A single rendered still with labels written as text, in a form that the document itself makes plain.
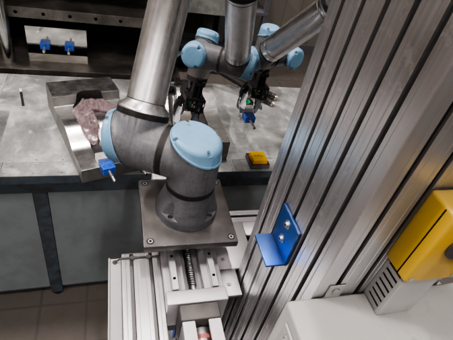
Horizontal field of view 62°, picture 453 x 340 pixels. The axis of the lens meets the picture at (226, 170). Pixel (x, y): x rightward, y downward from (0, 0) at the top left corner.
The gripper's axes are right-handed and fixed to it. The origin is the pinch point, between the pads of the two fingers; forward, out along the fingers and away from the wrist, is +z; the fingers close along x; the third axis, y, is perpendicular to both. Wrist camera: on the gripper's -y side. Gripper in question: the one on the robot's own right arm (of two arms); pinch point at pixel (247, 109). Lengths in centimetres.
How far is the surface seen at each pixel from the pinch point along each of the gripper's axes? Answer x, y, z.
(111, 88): -53, -19, 4
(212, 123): -14.4, 0.9, 6.4
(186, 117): -24.4, -3.0, 6.6
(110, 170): -55, 26, 9
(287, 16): 146, -287, 51
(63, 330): -76, 34, 95
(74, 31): -69, -66, 0
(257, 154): 2.3, 15.3, 11.3
